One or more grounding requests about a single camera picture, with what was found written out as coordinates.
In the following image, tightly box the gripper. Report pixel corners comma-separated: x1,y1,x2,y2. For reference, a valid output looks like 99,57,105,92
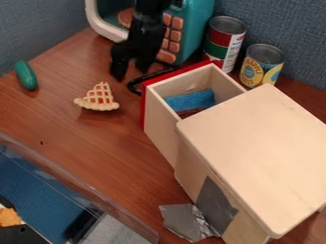
109,14,168,83

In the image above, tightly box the drawer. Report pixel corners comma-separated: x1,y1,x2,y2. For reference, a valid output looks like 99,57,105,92
126,59,249,170

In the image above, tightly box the toy pie slice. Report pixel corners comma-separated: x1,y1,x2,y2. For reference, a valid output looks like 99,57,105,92
72,81,121,112

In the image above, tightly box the blue cloth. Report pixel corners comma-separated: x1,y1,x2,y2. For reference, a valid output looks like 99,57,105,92
163,88,218,112

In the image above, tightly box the toy microwave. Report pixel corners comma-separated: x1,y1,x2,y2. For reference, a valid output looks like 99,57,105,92
84,0,217,67

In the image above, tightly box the red and green can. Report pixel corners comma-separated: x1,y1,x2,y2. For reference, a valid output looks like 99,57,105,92
201,15,249,74

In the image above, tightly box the green toy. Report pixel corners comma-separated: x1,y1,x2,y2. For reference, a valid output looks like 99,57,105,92
13,59,40,92

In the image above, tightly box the yellow can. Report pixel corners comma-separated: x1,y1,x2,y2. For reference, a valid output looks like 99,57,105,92
237,43,287,90

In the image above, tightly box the cabinet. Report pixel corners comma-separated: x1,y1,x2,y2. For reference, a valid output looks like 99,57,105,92
173,83,326,244

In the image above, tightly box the grey tape piece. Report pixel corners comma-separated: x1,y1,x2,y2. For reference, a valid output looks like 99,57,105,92
157,175,241,243

